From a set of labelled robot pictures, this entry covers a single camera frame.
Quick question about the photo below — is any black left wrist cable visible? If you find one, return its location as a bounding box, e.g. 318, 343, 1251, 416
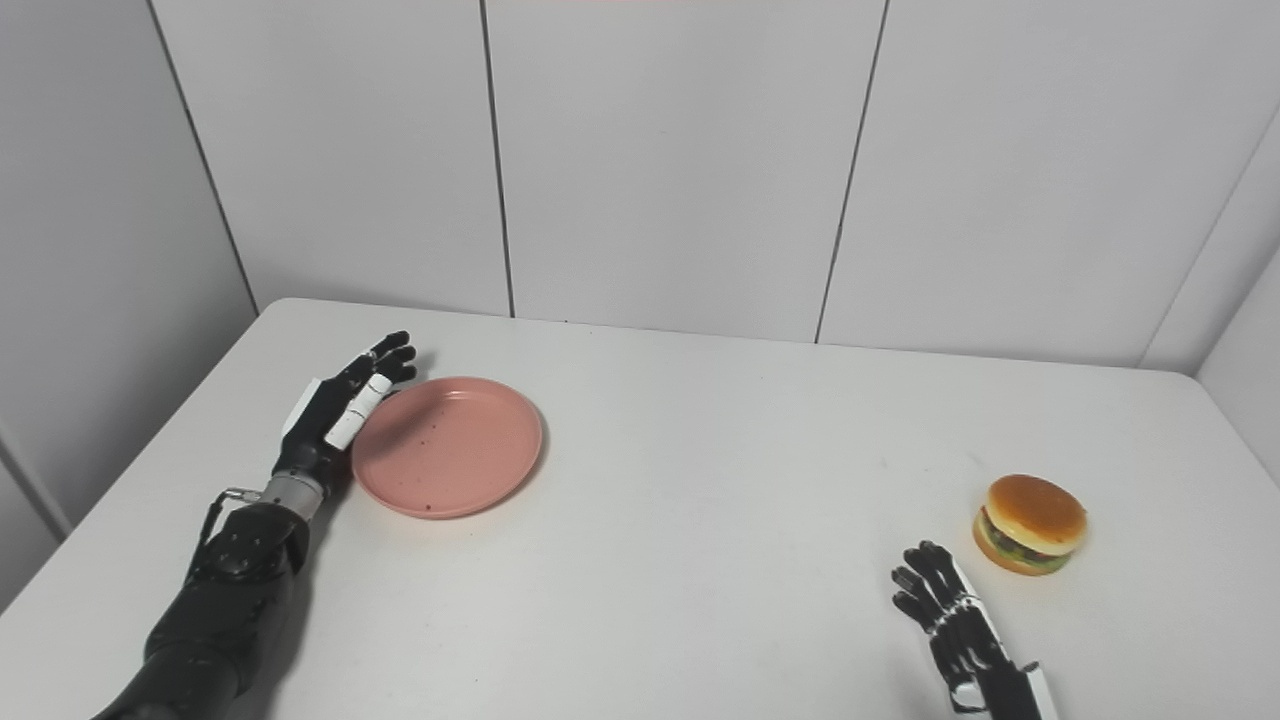
195, 487, 263, 561

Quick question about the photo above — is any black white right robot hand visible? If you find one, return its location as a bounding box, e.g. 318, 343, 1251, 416
891, 541, 1059, 720

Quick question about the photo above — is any pink round plate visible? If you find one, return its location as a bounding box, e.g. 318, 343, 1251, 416
351, 376, 545, 520

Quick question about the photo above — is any toy hamburger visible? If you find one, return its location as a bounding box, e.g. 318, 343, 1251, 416
973, 474, 1088, 577

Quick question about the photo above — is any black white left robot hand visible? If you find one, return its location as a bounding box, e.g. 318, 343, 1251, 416
272, 331, 418, 491

